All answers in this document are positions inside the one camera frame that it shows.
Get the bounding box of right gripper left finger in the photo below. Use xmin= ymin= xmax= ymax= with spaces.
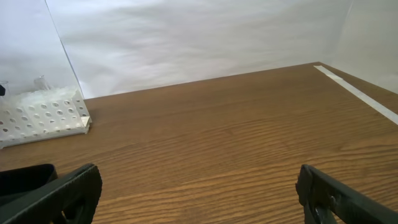
xmin=0 ymin=163 xmax=103 ymax=224

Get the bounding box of clear test tube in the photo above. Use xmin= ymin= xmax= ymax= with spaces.
xmin=33 ymin=74 xmax=52 ymax=91

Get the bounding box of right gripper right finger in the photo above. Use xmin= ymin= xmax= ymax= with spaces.
xmin=295 ymin=164 xmax=398 ymax=224

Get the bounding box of white test tube rack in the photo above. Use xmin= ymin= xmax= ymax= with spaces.
xmin=0 ymin=86 xmax=92 ymax=149

